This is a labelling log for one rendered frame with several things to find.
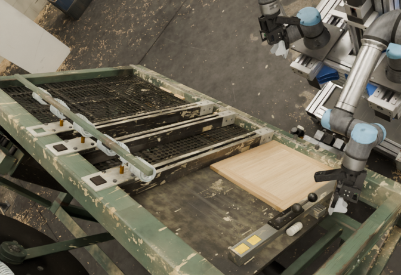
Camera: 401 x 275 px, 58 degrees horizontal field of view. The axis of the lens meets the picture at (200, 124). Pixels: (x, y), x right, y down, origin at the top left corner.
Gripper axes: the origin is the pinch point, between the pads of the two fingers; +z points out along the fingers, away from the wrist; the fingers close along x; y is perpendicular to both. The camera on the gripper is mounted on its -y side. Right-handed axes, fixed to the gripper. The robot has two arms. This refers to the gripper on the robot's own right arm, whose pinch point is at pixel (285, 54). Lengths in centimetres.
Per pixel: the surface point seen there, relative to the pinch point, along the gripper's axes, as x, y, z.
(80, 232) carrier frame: -98, 144, 108
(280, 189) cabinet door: 15, 25, 52
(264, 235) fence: 44, 47, 37
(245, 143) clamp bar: -23, 23, 49
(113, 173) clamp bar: 7, 85, 7
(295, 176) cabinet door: 5, 12, 60
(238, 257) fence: 51, 59, 31
